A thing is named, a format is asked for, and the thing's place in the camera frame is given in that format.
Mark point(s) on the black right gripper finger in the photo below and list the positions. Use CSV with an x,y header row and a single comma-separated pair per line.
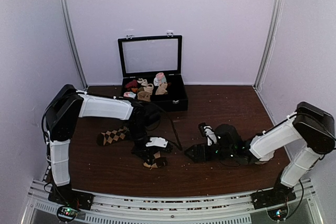
x,y
199,153
204,129

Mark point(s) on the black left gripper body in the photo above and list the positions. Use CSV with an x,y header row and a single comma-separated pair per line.
x,y
137,132

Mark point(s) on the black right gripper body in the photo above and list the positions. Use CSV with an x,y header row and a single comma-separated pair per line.
x,y
226,153

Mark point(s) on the brown tan argyle sock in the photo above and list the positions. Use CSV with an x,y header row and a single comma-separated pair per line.
x,y
158,161
112,136

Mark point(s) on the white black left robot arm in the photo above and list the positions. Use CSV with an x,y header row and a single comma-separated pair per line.
x,y
59,124

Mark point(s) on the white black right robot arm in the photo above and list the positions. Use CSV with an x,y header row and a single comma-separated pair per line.
x,y
307,123

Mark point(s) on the white scalloped bowl right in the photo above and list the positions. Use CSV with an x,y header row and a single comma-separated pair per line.
x,y
266,158

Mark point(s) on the tan rolled sock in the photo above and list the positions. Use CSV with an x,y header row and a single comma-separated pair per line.
x,y
144,96

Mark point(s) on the cream rolled sock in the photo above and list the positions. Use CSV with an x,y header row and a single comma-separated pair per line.
x,y
148,87

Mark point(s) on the beige rolled sock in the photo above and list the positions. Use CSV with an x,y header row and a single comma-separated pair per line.
x,y
162,89

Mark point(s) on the dark red rolled sock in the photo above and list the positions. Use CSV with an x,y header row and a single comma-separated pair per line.
x,y
131,84

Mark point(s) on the pink teal white rolled sock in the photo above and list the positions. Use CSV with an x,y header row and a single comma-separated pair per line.
x,y
159,79

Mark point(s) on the black box with glass lid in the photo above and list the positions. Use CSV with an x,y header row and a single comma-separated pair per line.
x,y
144,57

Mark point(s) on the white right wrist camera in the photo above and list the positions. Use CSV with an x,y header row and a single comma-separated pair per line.
x,y
210,135

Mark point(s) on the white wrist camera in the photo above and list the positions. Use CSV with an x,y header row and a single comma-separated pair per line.
x,y
210,135
157,142

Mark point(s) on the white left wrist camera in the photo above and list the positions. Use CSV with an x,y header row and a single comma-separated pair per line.
x,y
157,142

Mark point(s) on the aluminium front rail frame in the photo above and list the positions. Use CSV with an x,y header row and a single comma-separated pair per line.
x,y
228,208

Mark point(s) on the aluminium right corner post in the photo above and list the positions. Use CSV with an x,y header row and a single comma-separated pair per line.
x,y
270,41

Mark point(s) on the aluminium corner post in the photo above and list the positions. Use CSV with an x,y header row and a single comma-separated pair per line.
x,y
270,41
72,43

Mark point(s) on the aluminium left corner post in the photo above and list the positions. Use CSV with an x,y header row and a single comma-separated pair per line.
x,y
72,43

